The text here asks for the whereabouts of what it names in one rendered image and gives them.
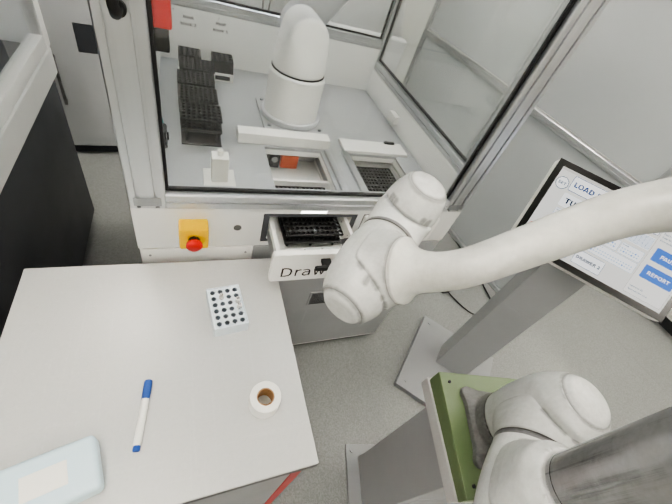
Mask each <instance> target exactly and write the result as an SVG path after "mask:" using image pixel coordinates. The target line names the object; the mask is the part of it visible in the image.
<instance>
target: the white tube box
mask: <svg viewBox="0 0 672 504"><path fill-rule="evenodd" d="M220 293H223V294H224V298H223V300H220V299H219V294H220ZM237 296H239V297H240V303H242V307H241V309H237V303H236V302H235V298H236V297H237ZM206 299H207V304H208V309H209V314H210V319H211V323H212V328H213V333H214V337H218V336H223V335H227V334H232V333H236V332H241V331H245V330H248V326H249V320H248V317H247V313H246V309H245V306H244V302H243V299H242V295H241V291H240V288H239V284H235V285H229V286H222V287H216V288H209V289H206Z"/></svg>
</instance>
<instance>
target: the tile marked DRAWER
mask: <svg viewBox="0 0 672 504"><path fill-rule="evenodd" d="M570 261H571V262H573V263H574V264H576V265H578V266H580V267H582V268H584V269H585V270H587V271H589V272H591V273H593V274H595V275H596V276H598V275H599V274H600V272H601V271H602V269H603V268H604V266H605V265H606V263H604V262H603V261H601V260H599V259H597V258H595V257H593V256H591V255H590V254H588V253H586V252H584V251H582V252H579V253H576V254H574V255H573V257H572V258H571V260H570Z"/></svg>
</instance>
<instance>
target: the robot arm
mask: <svg viewBox="0 0 672 504"><path fill-rule="evenodd" d="M446 199H447V195H446V191H445V189H444V187H443V186H442V184H441V183H440V182H439V181H438V180H437V179H436V178H435V177H433V176H432V175H430V174H428V173H425V172H422V171H412V172H410V173H408V174H406V175H404V176H403V177H401V178H400V179H399V180H397V181H396V182H395V183H394V184H393V185H392V186H391V187H390V188H389V189H388V190H387V192H386V193H385V194H384V195H383V196H382V197H381V198H380V199H379V200H378V202H377V203H376V205H375V206H374V208H373V210H372V211H371V213H370V214H369V216H368V217H367V219H366V220H365V222H364V223H363V224H362V225H361V227H360V228H359V229H358V230H356V231H355V232H354V233H353V234H352V235H351V236H350V237H349V238H344V239H340V244H342V246H341V248H340V250H339V251H338V253H337V254H336V256H335V257H334V259H333V260H332V262H331V264H330V266H329V268H328V270H327V272H326V275H325V278H324V282H323V289H322V290H323V293H324V301H325V303H326V305H327V307H328V308H329V309H330V311H331V312H332V313H333V314H334V315H335V316H336V317H338V318H339V319H341V320H342V321H344V322H347V323H350V324H362V323H365V322H368V321H370V320H372V319H374V318H375V317H377V316H378V315H379V314H380V313H381V312H382V311H383V310H388V309H389V308H391V307H394V306H397V305H401V304H402V305H405V304H408V303H409V302H411V301H412V300H413V298H414V297H415V296H416V295H418V294H422V293H434V292H446V291H454V290H460V289H465V288H470V287H474V286H478V285H481V284H485V283H488V282H492V281H495V280H498V279H501V278H504V277H507V276H510V275H513V274H516V273H519V272H522V271H525V270H528V269H531V268H534V267H537V266H540V265H543V264H546V263H549V262H552V261H555V260H558V259H561V258H564V257H567V256H570V255H573V254H576V253H579V252H582V251H585V250H588V249H591V248H594V247H597V246H600V245H603V244H606V243H609V242H613V241H617V240H620V239H624V238H628V237H633V236H638V235H644V234H652V233H666V232H672V177H670V178H664V179H659V180H655V181H650V182H646V183H641V184H637V185H633V186H629V187H625V188H621V189H618V190H614V191H611V192H608V193H605V194H602V195H599V196H596V197H593V198H590V199H587V200H585V201H582V202H579V203H577V204H574V205H572V206H569V207H567V208H564V209H562V210H559V211H557V212H554V213H552V214H549V215H547V216H544V217H542V218H539V219H537V220H534V221H532V222H529V223H527V224H524V225H522V226H519V227H517V228H514V229H512V230H509V231H507V232H504V233H502V234H499V235H497V236H494V237H492V238H489V239H487V240H484V241H482V242H479V243H476V244H474V245H471V246H468V247H464V248H461V249H456V250H451V251H442V252H433V251H426V250H423V249H420V248H419V247H418V246H419V244H420V243H421V242H422V240H423V239H424V238H425V237H426V236H427V235H428V233H429V232H430V231H431V227H432V226H433V225H434V224H435V223H436V221H437V220H438V218H439V217H440V215H441V213H442V210H443V208H444V205H445V202H446ZM460 396H461V398H462V400H463V403H464V407H465V412H466V417H467V422H468V427H469V432H470V437H471V442H472V448H473V456H472V459H473V463H474V465H475V466H476V467H477V468H478V469H482V470H481V473H480V476H479V480H478V484H477V488H476V492H475V497H474V502H473V504H672V406H671V407H668V408H666V409H664V410H661V411H659V412H656V413H654V414H651V415H649V416H646V417H644V418H641V419H639V420H637V421H634V422H632V423H629V424H627V425H624V426H622V427H619V428H617V429H614V430H612V431H610V428H611V414H610V409H609V406H608V404H607V402H606V400H605V399H604V397H603V396H602V394H601V393H600V392H599V391H598V389H597V388H596V387H595V386H594V385H592V384H591V383H590V382H589V381H587V380H586V379H584V378H582V377H579V376H576V375H573V374H571V373H569V372H563V371H541V372H536V373H533V374H530V375H527V376H524V377H522V378H519V379H517V380H515V381H513V382H510V383H508V384H507V385H505V386H503V387H501V388H500V389H498V390H497V391H495V392H492V393H491V392H484V391H478V390H474V389H472V388H470V387H467V386H465V387H463V388H461V389H460Z"/></svg>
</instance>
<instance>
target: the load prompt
mask: <svg viewBox="0 0 672 504"><path fill-rule="evenodd" d="M567 190H569V191H571V192H573V193H575V194H577V195H579V196H580V197H582V198H584V199H586V200H587V199H590V198H593V197H596V196H599V195H602V194H605V193H608V191H606V190H604V189H602V188H600V187H598V186H596V185H594V184H592V183H590V182H588V181H586V180H584V179H582V178H580V177H578V176H576V177H575V178H574V180H573V181H572V183H571V184H570V186H569V187H568V189H567Z"/></svg>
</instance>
